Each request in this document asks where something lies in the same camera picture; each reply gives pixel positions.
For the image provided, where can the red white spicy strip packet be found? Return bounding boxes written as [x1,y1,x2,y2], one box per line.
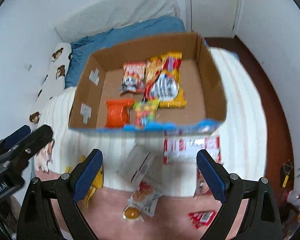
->
[163,136,222,165]

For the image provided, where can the orange crinkled snack bag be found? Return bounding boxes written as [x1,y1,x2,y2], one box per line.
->
[105,99,135,128]

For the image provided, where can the colourful candy bag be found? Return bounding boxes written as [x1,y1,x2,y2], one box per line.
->
[133,99,159,129]

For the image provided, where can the panda sunflower seed packet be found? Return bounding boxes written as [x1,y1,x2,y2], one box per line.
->
[119,61,146,94]

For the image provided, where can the small red sachet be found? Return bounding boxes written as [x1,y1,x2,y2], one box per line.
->
[188,211,217,229]

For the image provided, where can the yellow crinkled snack bag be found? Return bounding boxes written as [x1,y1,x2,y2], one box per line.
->
[65,155,104,209]

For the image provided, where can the braised egg clear packet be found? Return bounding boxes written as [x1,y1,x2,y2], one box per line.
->
[122,203,143,221]

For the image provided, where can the bear print white pillow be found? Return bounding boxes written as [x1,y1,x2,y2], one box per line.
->
[29,43,72,124]

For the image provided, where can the white cookie snack packet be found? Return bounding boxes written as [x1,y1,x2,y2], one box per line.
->
[128,179,163,217]

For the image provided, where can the small grey white box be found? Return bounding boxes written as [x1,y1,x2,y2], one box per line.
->
[119,145,156,187]

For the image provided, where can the striped cat print bedsheet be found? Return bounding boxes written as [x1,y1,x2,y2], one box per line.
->
[34,48,267,197]

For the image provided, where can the large red white snack bag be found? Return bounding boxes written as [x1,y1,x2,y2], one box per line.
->
[148,51,187,108]

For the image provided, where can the blue green milk carton box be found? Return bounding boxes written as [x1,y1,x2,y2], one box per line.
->
[69,33,227,132]

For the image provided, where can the red yellow snack bag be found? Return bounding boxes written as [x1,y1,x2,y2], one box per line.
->
[144,55,166,101]

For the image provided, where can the white textured pillow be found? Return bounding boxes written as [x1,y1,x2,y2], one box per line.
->
[53,0,180,43]

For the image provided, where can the white door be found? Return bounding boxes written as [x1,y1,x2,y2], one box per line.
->
[185,0,242,38]

